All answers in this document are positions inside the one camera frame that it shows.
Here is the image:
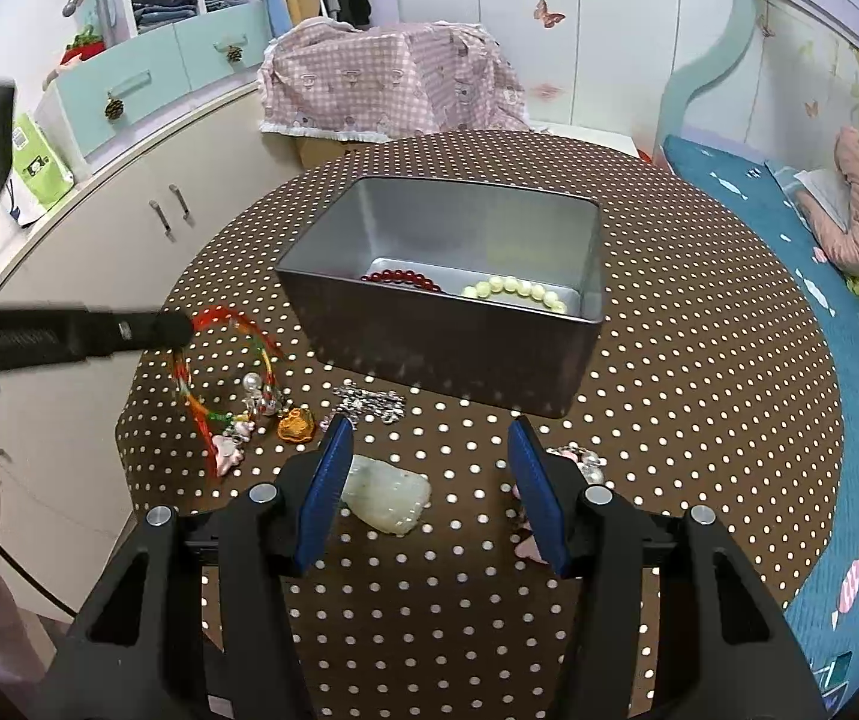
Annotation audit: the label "pale green bead bracelet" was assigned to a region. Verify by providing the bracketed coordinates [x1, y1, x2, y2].
[461, 276, 569, 316]

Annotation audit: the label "red and green plush bag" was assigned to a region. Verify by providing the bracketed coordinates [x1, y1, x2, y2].
[62, 26, 108, 65]

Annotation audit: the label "pink charm bracelet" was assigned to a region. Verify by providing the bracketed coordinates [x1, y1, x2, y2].
[512, 446, 609, 560]

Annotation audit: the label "silver chain bracelet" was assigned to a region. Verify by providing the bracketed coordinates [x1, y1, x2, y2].
[332, 382, 407, 425]

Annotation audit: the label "white curved cabinet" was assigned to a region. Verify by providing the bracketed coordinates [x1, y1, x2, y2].
[0, 79, 311, 556]

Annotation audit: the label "silver metal tin box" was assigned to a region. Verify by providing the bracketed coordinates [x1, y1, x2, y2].
[275, 176, 606, 421]

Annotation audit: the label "dark red bead bracelet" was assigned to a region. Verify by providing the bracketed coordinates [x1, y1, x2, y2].
[361, 268, 446, 298]

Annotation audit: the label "shelf unit with teal drawers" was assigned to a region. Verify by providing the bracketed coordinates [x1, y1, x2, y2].
[35, 0, 275, 166]

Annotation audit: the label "brown polka-dot round table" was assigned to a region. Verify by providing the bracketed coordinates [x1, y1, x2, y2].
[115, 129, 846, 720]

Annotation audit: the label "black cable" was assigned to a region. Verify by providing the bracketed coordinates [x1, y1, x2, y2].
[0, 536, 80, 617]

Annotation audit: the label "teal bunk bed frame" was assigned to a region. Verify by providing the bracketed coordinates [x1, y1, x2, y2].
[658, 0, 859, 147]

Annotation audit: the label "teal candy print bedsheet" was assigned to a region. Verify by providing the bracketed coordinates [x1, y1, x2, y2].
[662, 136, 859, 691]

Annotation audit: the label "pale jade pendant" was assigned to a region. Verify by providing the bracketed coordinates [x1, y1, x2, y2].
[340, 456, 432, 538]

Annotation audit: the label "green packet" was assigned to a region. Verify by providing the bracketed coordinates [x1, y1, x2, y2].
[11, 112, 75, 212]

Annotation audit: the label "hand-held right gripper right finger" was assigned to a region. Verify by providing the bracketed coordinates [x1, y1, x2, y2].
[506, 414, 828, 720]

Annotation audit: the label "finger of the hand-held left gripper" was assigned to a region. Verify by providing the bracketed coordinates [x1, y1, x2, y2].
[0, 306, 195, 376]

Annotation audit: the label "folded blue jeans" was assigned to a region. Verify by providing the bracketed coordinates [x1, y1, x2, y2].
[133, 0, 198, 32]

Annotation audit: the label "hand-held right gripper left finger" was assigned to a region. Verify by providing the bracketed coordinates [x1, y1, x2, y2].
[47, 414, 356, 720]

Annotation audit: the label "white flat board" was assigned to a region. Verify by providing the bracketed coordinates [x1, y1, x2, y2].
[530, 120, 638, 160]

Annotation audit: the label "pink checked cloth cover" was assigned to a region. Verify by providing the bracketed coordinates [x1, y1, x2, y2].
[257, 17, 530, 143]

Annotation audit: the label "white paper sheet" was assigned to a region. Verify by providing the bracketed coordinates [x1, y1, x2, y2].
[795, 169, 851, 232]

